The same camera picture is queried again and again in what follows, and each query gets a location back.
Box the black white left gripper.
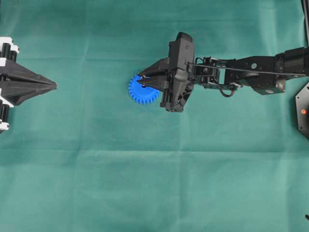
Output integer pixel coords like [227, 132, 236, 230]
[0, 36, 57, 131]

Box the blue plastic gear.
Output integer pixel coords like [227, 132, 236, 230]
[128, 74, 160, 105]

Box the green table cloth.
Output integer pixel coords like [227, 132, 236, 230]
[0, 0, 309, 232]

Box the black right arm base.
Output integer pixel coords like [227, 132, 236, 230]
[295, 83, 309, 139]

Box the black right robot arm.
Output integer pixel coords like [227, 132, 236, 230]
[138, 47, 309, 113]

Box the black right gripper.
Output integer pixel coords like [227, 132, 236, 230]
[138, 41, 193, 113]

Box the black cable top right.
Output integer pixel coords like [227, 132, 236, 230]
[300, 0, 309, 46]

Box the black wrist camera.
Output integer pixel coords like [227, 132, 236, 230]
[176, 32, 195, 65]

